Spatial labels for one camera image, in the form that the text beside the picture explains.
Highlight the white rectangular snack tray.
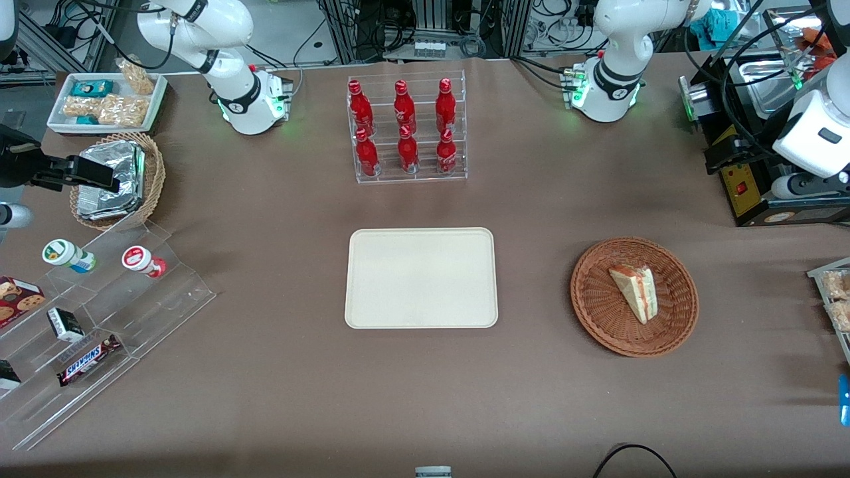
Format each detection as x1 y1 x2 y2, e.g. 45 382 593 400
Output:
46 72 168 136

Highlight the teal cloth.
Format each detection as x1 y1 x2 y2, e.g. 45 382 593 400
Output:
689 8 732 42

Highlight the grey edge tray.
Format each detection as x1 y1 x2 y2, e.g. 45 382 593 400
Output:
807 258 850 366

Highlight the snickers chocolate bar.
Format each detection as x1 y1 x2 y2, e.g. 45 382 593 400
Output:
57 334 123 388

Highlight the triangular sandwich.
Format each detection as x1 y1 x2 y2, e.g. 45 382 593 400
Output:
609 264 659 325

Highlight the brown wicker basket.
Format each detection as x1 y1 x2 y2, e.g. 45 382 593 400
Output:
570 237 700 359

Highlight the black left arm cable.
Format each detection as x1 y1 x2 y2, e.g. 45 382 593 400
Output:
684 0 808 163

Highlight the small black white carton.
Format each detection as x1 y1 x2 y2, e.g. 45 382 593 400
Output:
47 307 86 344

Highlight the clear acrylic bottle rack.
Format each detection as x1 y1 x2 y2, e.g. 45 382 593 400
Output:
346 70 469 186

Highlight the green-edged metal plate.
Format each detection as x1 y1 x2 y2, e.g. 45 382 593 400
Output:
678 75 713 123

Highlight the clear acrylic stepped stand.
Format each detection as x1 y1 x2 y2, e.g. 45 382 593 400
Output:
0 219 218 453

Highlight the teal snack box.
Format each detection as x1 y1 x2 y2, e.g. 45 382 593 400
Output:
70 80 115 99

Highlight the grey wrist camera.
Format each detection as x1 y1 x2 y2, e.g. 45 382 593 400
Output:
770 174 815 200
0 202 35 230

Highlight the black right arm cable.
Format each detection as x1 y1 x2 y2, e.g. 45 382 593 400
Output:
72 0 181 71

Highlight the green-lid yogurt bottle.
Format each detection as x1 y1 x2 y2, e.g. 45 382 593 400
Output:
42 239 98 275

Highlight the red-lid yogurt bottle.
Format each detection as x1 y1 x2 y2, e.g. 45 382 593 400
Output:
122 246 168 279

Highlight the cream plastic tray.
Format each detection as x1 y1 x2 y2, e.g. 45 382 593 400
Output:
345 228 499 330

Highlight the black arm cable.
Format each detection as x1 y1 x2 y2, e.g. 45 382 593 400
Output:
684 0 808 163
72 0 181 71

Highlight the light wicker basket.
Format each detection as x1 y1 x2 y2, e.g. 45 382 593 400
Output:
70 132 167 232

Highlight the steel pan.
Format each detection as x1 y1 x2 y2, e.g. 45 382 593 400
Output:
737 58 802 116

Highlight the clear bag of crackers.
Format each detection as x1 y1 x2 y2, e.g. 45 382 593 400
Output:
98 94 149 128
117 58 155 96
62 96 104 121

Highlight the foil-wrapped pack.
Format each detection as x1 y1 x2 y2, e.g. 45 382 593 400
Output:
77 189 142 222
79 141 146 200

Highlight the black looped cable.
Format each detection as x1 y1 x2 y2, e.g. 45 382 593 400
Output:
592 443 679 478

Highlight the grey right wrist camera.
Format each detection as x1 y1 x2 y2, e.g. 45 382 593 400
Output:
0 202 35 230

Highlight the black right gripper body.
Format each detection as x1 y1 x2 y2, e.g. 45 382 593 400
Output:
0 126 74 191

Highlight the black box machine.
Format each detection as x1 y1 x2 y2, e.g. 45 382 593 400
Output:
691 53 850 228

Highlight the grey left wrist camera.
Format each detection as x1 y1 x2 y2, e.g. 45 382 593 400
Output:
770 174 815 200

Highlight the red cola bottle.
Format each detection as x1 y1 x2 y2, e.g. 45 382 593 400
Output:
436 128 459 175
393 80 418 136
348 80 375 137
435 78 458 134
355 128 381 178
397 125 420 175

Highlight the red cookie box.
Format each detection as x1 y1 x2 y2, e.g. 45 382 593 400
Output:
0 276 46 330

